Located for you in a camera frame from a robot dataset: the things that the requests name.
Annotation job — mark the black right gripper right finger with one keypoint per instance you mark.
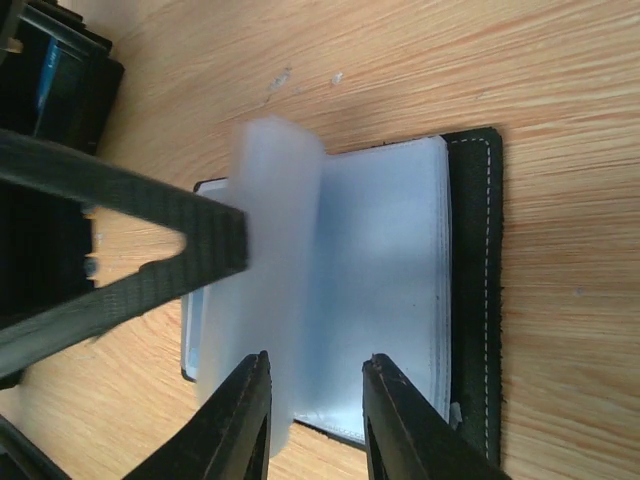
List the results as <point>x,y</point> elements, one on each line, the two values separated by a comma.
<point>405,436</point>

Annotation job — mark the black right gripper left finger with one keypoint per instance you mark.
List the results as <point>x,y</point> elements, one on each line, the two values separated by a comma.
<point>228,437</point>

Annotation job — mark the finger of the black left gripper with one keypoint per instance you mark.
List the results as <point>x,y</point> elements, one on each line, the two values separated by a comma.
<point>165,241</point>

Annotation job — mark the black leather card holder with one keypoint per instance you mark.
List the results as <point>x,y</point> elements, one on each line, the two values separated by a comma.
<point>393,249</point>

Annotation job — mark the blue credit card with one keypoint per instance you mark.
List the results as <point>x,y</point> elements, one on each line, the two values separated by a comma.
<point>47,73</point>

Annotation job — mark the black far sorting bin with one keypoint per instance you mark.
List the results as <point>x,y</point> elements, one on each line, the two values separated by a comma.
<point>86,81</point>

